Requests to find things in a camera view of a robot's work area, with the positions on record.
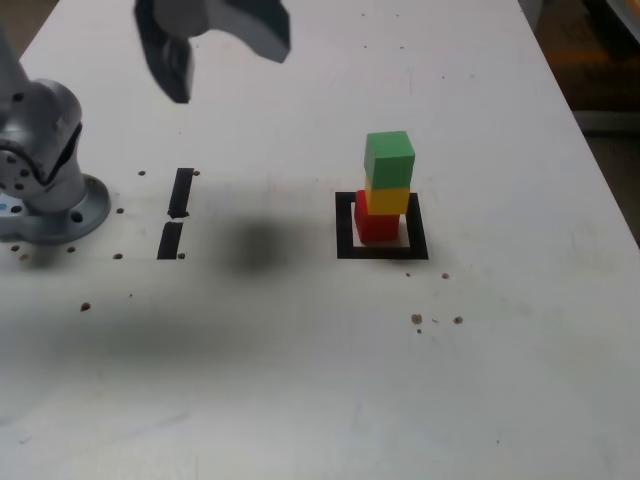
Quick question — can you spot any yellow cube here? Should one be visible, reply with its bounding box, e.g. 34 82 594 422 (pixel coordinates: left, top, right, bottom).
363 177 411 215

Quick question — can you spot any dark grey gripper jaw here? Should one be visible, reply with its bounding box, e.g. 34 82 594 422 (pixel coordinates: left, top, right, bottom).
133 0 195 105

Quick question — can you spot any green cube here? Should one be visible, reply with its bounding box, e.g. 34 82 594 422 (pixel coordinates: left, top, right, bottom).
363 130 416 187

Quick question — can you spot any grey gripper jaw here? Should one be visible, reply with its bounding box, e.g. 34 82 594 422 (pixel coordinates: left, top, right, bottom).
154 0 292 65

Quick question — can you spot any black tape square outline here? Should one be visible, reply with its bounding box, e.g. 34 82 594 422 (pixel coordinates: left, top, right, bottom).
334 191 430 261

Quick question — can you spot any brown background furniture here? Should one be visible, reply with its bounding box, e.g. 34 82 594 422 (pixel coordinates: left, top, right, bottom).
517 0 640 131

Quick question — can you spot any red cube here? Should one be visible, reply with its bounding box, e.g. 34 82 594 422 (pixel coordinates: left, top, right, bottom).
353 189 401 246

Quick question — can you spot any black tape strip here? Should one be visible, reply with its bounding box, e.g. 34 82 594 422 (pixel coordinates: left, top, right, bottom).
156 167 195 261

